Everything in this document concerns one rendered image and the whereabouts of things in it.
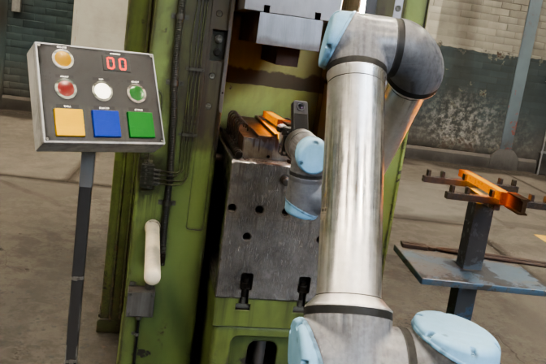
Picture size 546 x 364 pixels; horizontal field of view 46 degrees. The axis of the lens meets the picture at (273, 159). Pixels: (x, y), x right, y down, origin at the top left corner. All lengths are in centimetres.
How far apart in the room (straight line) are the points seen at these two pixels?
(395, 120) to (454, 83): 715
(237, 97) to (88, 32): 509
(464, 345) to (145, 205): 136
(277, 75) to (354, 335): 159
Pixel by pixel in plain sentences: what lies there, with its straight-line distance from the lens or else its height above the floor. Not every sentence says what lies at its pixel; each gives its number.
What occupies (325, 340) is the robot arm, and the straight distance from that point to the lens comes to 106.
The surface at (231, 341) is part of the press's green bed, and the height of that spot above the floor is 29.
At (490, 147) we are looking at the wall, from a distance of 888.
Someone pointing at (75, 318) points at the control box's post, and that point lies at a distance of 209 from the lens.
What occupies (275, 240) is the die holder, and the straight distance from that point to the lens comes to 206.
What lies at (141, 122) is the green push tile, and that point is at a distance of 184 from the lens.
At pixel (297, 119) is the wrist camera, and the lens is 185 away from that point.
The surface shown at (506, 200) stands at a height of 94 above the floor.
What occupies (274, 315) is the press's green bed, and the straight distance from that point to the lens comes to 216.
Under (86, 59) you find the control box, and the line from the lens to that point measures 185.
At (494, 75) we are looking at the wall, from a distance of 876.
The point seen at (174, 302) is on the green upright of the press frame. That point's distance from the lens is 232.
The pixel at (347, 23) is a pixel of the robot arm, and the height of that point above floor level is 134.
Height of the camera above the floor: 130
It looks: 11 degrees down
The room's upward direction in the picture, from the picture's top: 8 degrees clockwise
